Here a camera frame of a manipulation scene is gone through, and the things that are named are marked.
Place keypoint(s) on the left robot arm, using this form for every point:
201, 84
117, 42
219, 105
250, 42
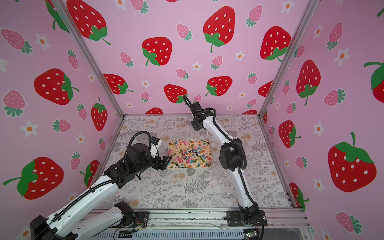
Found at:
69, 224

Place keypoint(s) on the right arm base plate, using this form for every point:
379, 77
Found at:
239, 219

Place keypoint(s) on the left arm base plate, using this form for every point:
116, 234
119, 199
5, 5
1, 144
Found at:
133, 220

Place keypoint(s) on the aluminium front rail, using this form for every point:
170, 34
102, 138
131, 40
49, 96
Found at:
209, 224

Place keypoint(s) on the floral rectangular tray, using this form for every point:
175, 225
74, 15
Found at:
189, 154

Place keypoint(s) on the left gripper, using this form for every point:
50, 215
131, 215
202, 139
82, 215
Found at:
163, 164

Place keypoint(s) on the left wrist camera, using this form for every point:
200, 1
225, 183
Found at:
155, 143

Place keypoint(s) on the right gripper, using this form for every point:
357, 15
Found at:
191, 106

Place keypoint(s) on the candies on tray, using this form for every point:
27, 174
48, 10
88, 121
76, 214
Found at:
189, 154

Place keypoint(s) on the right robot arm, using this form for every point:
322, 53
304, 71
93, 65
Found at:
232, 158

